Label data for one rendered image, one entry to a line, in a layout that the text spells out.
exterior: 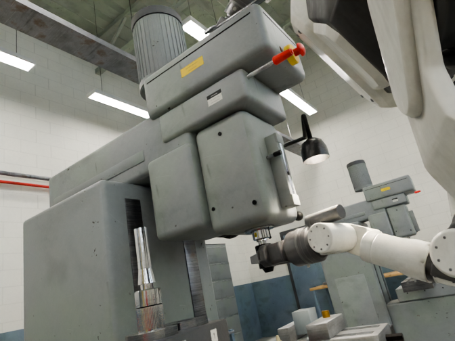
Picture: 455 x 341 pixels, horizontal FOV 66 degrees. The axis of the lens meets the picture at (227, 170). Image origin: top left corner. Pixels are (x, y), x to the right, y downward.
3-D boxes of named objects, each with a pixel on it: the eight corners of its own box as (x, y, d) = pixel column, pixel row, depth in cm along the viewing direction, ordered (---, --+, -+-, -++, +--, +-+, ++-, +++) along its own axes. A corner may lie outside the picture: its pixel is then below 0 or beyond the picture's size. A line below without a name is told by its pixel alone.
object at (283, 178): (300, 205, 94) (282, 135, 100) (294, 203, 90) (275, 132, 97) (288, 209, 96) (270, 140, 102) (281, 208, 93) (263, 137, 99)
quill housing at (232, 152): (303, 220, 101) (277, 124, 112) (269, 218, 85) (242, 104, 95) (249, 237, 111) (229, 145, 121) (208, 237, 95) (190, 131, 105)
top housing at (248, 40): (309, 81, 110) (296, 39, 115) (269, 44, 89) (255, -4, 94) (198, 139, 134) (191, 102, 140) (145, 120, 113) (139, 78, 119)
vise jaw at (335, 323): (346, 327, 102) (342, 312, 103) (330, 339, 90) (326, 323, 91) (326, 329, 105) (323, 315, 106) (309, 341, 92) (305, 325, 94)
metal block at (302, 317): (320, 328, 101) (315, 306, 103) (313, 333, 97) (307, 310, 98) (304, 330, 104) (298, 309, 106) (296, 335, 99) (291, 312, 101)
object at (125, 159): (235, 165, 120) (224, 114, 126) (191, 152, 102) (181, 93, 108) (96, 224, 161) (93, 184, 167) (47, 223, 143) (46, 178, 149)
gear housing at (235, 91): (289, 120, 111) (282, 94, 115) (248, 96, 92) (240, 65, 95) (209, 158, 128) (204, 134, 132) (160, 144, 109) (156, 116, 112)
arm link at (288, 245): (285, 236, 98) (319, 225, 90) (294, 270, 95) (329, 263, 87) (253, 239, 90) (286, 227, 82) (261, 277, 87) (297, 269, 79)
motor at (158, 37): (205, 88, 132) (191, 21, 142) (167, 67, 116) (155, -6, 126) (168, 111, 142) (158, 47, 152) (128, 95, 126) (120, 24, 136)
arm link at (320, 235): (323, 262, 86) (364, 253, 78) (295, 265, 79) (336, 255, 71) (313, 218, 90) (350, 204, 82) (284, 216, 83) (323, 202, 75)
